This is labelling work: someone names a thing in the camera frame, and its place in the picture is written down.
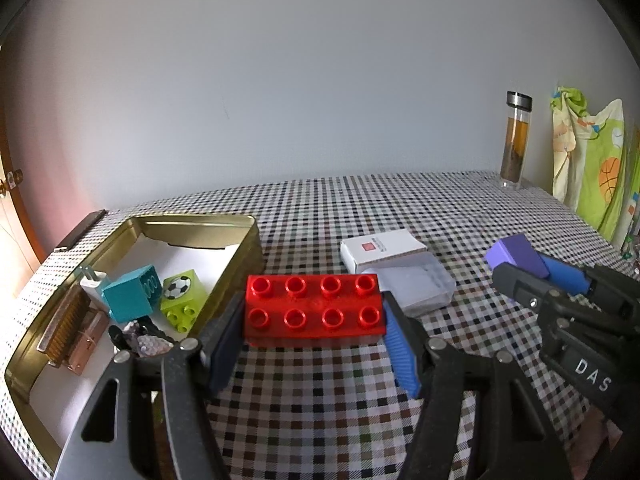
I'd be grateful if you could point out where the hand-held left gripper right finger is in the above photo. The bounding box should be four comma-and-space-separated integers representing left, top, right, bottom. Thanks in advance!
382, 291, 568, 480

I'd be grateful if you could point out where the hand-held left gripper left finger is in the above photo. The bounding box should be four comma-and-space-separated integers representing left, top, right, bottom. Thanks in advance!
52, 292, 247, 480

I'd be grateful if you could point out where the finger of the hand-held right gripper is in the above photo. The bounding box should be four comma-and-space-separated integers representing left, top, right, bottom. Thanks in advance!
492, 262, 557, 311
537, 254, 594, 297

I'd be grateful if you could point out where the purple building block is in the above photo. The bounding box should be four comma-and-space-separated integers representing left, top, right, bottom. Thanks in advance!
484, 233, 549, 279

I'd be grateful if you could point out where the black and white item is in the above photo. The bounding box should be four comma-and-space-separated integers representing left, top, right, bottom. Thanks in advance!
109, 317, 177, 359

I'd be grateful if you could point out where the red building brick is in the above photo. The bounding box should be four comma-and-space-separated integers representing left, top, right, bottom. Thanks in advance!
244, 274, 389, 347

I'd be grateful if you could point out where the teal building block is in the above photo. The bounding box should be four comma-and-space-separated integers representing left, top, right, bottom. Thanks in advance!
102, 265, 164, 324

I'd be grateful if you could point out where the rose gold case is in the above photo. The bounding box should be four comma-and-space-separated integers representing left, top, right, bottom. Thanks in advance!
65, 310, 109, 376

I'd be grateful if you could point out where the bronze ribbed metal case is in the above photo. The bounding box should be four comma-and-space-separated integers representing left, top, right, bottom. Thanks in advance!
37, 290, 92, 368

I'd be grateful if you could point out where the gold tin box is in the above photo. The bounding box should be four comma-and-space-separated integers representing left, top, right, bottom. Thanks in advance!
4, 214, 266, 476

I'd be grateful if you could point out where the clear plastic box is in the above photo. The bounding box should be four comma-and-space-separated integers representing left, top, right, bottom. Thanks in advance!
357, 252, 457, 319

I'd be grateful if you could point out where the green printed building block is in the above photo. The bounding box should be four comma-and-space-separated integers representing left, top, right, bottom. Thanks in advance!
161, 270, 207, 333

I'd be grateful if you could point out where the checkered tablecloth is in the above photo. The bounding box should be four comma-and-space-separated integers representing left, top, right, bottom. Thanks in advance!
0, 170, 640, 480

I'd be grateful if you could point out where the white card box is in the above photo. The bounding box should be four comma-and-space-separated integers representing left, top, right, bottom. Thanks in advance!
341, 230, 429, 276

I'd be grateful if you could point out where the green printed cloth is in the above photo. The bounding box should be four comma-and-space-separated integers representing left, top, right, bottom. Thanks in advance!
550, 86, 635, 242

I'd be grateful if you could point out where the glass tea bottle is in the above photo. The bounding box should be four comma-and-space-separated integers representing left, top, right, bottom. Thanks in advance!
500, 91, 534, 190

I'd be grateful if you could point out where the white charger plug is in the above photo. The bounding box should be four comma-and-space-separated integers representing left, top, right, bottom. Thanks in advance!
80, 267, 110, 307

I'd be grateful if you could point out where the dark flat strip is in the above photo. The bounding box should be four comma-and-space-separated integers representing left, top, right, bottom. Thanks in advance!
54, 210, 107, 252

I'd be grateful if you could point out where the wooden door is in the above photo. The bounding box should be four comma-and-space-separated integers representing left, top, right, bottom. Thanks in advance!
0, 105, 47, 301

